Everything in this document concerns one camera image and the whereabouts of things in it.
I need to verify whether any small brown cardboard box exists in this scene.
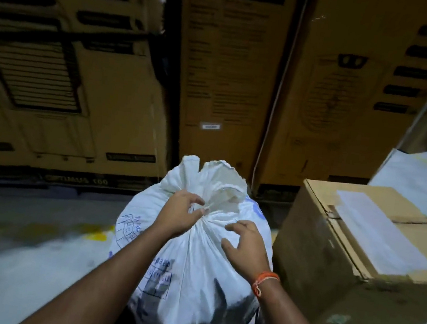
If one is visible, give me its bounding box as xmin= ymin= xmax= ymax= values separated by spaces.
xmin=263 ymin=174 xmax=427 ymax=324

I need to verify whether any large carton with text panel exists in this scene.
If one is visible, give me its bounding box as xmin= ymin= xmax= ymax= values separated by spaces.
xmin=158 ymin=0 xmax=308 ymax=187

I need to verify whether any large carton with cabinet drawing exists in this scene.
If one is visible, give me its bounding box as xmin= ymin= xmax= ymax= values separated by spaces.
xmin=0 ymin=21 xmax=185 ymax=201

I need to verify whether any person's right hand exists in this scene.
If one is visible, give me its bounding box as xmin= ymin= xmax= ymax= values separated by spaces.
xmin=216 ymin=217 xmax=278 ymax=287

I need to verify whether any orange thread bracelet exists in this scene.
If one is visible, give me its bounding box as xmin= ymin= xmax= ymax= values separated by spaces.
xmin=250 ymin=270 xmax=281 ymax=300

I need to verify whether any white woven sack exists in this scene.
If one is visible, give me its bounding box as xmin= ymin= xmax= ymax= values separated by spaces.
xmin=100 ymin=147 xmax=286 ymax=324

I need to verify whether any person's left hand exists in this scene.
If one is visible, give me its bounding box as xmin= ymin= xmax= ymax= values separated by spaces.
xmin=151 ymin=187 xmax=208 ymax=244

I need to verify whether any large carton with fan drawing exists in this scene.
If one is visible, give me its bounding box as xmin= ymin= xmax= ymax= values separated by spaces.
xmin=252 ymin=0 xmax=427 ymax=218

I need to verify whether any white barcode sticker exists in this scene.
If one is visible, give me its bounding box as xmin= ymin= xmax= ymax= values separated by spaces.
xmin=199 ymin=121 xmax=223 ymax=133

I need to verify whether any person's left forearm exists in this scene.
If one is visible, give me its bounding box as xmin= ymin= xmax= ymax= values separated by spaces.
xmin=17 ymin=206 xmax=175 ymax=324

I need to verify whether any clear plastic container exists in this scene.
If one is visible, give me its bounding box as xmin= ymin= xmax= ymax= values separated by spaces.
xmin=326 ymin=188 xmax=427 ymax=281

